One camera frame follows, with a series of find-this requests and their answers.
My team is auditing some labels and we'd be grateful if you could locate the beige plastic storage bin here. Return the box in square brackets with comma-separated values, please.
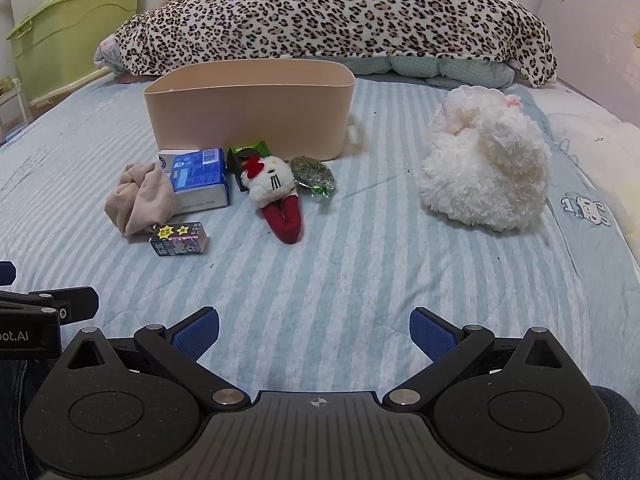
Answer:
[143, 58, 356, 162]

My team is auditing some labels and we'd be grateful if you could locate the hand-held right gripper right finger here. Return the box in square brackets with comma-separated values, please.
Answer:
[381, 307, 577, 412]

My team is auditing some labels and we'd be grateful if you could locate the striped light blue bed quilt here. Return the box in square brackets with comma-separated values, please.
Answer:
[0, 67, 640, 413]

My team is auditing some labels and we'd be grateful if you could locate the pink cloth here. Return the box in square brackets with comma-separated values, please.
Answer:
[92, 36, 151, 84]

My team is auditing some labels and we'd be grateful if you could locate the white red cat plush toy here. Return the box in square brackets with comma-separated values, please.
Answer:
[240, 154, 305, 245]

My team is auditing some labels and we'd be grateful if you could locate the green checked quilt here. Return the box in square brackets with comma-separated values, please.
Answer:
[344, 55, 516, 92]

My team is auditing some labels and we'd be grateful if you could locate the small printed cartoon box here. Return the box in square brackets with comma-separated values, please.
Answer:
[149, 220, 208, 257]

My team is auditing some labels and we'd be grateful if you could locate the green plastic storage box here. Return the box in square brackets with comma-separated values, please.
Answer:
[6, 0, 142, 112]

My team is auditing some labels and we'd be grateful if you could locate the clear packet of dried greens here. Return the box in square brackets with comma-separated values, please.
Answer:
[289, 155, 335, 199]

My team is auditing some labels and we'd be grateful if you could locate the person's left leg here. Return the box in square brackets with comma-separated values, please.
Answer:
[0, 359, 48, 480]

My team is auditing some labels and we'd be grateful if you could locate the person's right leg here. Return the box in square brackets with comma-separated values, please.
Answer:
[589, 385, 640, 480]

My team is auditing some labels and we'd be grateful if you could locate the small white fluffy tuft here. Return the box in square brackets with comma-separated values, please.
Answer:
[346, 112, 365, 147]

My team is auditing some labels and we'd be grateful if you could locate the blue white carton box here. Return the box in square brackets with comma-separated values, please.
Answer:
[158, 148, 231, 212]

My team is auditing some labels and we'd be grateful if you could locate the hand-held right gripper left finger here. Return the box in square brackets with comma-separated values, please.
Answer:
[60, 307, 252, 412]

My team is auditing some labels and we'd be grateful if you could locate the cream blanket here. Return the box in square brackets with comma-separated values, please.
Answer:
[544, 109, 640, 248]

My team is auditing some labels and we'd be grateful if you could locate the beige crumpled cloth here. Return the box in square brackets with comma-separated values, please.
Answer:
[104, 162, 177, 237]

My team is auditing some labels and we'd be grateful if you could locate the green snack packet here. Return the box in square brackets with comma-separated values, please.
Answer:
[226, 140, 271, 193]

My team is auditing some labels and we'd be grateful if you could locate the leopard print blanket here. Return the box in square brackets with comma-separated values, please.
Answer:
[111, 0, 558, 89]

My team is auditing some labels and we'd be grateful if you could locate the person's leg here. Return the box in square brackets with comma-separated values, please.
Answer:
[0, 359, 48, 480]
[589, 385, 640, 480]

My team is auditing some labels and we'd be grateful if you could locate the white fluffy plush toy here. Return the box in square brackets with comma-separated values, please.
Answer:
[417, 86, 553, 233]

